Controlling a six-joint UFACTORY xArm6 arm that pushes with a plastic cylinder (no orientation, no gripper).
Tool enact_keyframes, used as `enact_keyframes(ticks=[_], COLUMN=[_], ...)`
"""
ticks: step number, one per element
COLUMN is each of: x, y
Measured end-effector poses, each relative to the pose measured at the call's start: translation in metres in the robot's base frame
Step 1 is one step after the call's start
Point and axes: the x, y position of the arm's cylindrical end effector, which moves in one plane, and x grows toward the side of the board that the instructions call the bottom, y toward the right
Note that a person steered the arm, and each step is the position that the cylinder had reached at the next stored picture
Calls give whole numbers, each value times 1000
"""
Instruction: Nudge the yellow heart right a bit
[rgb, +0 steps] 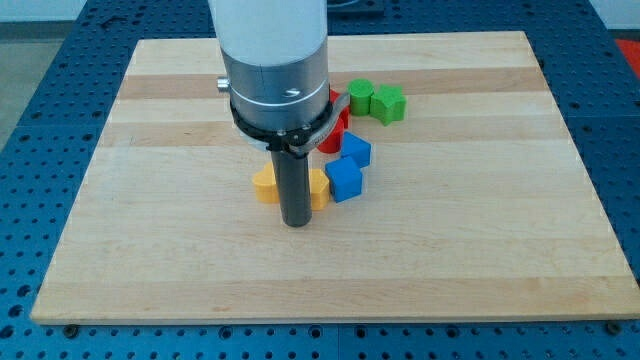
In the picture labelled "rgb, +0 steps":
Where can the red block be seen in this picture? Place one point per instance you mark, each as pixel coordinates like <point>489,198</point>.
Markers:
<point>333,143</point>

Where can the blue cube front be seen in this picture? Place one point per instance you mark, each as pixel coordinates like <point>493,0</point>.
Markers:
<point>345,177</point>

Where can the yellow heart block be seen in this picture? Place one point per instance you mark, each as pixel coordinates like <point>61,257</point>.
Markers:
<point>265,186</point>

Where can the blue cube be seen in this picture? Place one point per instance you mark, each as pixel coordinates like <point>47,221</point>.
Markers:
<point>345,177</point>
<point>357,148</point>

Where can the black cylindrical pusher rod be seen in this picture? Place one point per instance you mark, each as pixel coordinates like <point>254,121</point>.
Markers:
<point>293,185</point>

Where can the green cylinder block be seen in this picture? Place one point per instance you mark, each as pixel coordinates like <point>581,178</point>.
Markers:
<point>361,90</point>

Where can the yellow pentagon block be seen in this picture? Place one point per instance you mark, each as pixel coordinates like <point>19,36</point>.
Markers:
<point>319,189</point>

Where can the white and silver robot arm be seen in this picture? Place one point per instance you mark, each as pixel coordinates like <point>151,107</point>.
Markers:
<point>276,60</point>

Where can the blue cube rear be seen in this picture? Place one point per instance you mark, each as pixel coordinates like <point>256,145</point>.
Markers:
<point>357,148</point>

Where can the green star block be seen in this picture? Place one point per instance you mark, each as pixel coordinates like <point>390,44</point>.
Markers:
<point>388,104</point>

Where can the light wooden board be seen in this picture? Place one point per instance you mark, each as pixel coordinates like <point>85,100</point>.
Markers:
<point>476,206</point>

